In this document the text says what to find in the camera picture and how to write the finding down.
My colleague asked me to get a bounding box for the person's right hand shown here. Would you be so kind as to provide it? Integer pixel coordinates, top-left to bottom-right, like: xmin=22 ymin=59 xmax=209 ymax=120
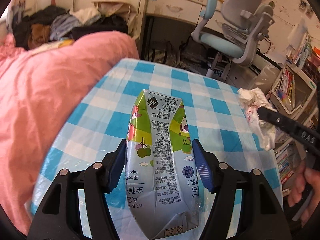
xmin=287 ymin=160 xmax=320 ymax=226

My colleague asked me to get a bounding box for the clear plastic bag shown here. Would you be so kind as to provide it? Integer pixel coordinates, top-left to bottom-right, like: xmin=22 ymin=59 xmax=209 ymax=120
xmin=248 ymin=64 xmax=280 ymax=95

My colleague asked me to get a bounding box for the beige wrapper paper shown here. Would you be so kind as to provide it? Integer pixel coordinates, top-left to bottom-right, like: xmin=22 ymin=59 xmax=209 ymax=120
xmin=238 ymin=88 xmax=276 ymax=151

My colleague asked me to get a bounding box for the blue checkered tablecloth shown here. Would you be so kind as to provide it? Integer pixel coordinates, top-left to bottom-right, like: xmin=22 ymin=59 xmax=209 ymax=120
xmin=30 ymin=58 xmax=284 ymax=240

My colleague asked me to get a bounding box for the grey blue office chair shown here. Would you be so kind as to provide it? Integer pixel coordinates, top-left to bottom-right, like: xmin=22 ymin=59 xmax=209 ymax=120
xmin=191 ymin=0 xmax=274 ymax=78

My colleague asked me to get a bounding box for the white bookshelf cart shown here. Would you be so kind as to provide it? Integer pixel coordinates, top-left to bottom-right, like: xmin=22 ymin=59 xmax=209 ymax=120
xmin=269 ymin=29 xmax=320 ymax=196

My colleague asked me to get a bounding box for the pink duvet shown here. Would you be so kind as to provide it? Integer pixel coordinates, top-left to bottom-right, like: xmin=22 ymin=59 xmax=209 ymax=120
xmin=1 ymin=31 xmax=138 ymax=234

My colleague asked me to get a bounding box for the pile of clothes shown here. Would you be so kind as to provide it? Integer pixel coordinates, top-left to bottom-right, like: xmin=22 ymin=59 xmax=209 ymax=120
xmin=13 ymin=0 xmax=137 ymax=50

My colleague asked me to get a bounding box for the blue milk carton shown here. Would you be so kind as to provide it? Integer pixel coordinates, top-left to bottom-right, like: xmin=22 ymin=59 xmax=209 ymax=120
xmin=125 ymin=89 xmax=200 ymax=239

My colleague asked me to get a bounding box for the yellow book on bed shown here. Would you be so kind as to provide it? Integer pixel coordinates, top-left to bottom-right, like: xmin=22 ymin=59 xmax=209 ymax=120
xmin=30 ymin=39 xmax=74 ymax=55

